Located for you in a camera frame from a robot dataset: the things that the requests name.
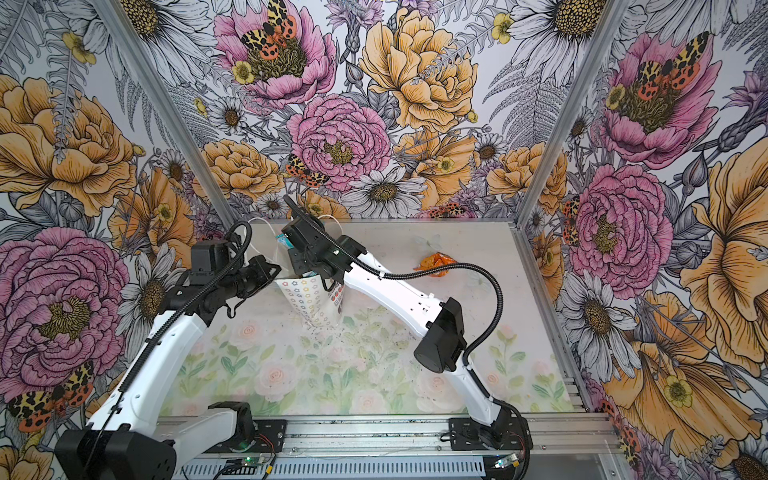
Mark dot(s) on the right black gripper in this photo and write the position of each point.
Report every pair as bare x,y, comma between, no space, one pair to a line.
296,258

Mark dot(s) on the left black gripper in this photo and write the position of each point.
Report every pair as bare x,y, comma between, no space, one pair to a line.
261,266

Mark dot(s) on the white patterned paper bag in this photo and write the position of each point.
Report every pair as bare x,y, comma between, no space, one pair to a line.
316,300

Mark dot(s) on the teal snack packet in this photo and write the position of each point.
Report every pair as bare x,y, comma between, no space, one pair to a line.
283,242

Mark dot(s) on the orange snack packet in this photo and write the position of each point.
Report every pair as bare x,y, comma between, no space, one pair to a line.
432,262

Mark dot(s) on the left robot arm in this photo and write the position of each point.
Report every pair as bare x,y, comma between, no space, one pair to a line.
120,440

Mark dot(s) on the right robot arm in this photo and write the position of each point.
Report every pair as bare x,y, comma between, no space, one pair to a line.
438,324

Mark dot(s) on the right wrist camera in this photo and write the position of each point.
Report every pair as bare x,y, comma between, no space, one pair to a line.
303,231

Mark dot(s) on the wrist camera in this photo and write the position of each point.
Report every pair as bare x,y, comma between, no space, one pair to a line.
303,231
213,260

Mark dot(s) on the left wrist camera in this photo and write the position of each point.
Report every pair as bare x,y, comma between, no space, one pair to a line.
213,260

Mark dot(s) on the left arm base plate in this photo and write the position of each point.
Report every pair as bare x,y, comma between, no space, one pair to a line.
269,437

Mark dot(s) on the aluminium front rail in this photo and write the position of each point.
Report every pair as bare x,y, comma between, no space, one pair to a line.
379,435

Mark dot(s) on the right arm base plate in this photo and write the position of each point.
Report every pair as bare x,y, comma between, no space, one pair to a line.
465,434

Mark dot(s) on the white vented cable duct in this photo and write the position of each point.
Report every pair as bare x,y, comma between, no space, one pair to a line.
456,467

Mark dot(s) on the left aluminium corner post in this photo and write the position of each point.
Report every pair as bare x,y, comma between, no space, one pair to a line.
119,26

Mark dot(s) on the aluminium corner post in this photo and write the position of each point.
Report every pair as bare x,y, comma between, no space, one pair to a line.
605,32
119,26

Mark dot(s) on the right aluminium corner post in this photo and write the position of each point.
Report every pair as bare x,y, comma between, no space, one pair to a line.
605,32

